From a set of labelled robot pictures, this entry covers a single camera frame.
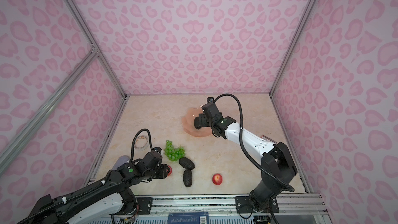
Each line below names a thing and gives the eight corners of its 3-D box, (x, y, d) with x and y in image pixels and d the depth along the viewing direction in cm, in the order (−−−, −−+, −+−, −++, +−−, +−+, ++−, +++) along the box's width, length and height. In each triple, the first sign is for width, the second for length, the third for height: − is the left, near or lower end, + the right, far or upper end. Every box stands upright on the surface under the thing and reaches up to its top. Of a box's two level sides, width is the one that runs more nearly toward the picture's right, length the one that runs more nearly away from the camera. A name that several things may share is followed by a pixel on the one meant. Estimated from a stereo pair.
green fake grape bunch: (160, 154, 92) (158, 150, 88) (169, 143, 96) (167, 139, 92) (178, 165, 87) (177, 161, 83) (186, 153, 92) (185, 149, 88)
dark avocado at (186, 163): (178, 164, 88) (177, 161, 84) (183, 157, 90) (182, 154, 87) (191, 172, 85) (190, 170, 81) (195, 165, 87) (195, 162, 84)
